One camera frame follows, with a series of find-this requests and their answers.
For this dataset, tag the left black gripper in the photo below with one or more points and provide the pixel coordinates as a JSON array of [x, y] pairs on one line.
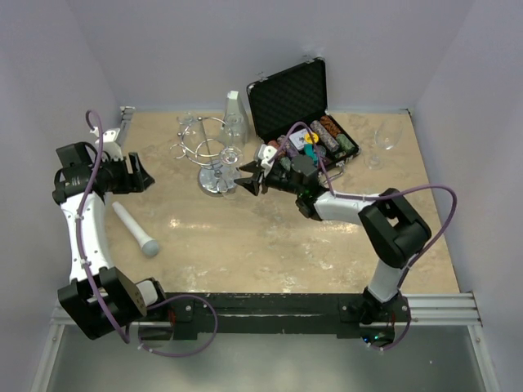
[[137, 181]]

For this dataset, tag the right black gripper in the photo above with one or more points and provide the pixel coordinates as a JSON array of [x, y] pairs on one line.
[[251, 184]]

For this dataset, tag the clear wine glass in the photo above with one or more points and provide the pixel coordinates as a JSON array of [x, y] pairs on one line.
[[231, 159], [233, 131], [385, 137], [189, 127]]

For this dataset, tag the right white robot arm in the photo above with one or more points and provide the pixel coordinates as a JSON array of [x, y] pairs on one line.
[[394, 228]]

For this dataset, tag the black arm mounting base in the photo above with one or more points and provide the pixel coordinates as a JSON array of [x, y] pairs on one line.
[[344, 315]]

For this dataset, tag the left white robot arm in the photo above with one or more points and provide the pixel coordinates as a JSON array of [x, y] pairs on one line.
[[99, 298]]

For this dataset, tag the chrome wine glass rack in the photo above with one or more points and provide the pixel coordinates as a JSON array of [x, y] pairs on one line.
[[204, 154]]

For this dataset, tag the white grey metronome box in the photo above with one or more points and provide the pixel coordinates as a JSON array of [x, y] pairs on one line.
[[234, 105]]

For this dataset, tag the white playing card deck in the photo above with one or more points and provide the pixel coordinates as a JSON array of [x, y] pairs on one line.
[[300, 138]]

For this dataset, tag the teal chip stack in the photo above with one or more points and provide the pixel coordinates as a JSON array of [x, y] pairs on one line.
[[309, 150]]

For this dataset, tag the yellow dealer button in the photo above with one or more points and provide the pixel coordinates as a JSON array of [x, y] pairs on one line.
[[311, 138]]

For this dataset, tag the white grey microphone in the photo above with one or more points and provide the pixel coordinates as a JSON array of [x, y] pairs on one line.
[[148, 245]]

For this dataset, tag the poker chip stacks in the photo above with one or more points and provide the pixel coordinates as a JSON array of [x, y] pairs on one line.
[[334, 147]]

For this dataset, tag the black poker chip case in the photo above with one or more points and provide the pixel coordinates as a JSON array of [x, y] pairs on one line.
[[295, 94]]

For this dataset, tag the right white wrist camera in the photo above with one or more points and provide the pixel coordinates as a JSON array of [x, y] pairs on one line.
[[265, 156]]

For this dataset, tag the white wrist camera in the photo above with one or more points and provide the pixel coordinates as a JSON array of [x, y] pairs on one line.
[[265, 156], [110, 143]]

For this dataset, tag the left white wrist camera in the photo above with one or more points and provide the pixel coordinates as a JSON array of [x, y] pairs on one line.
[[110, 143]]

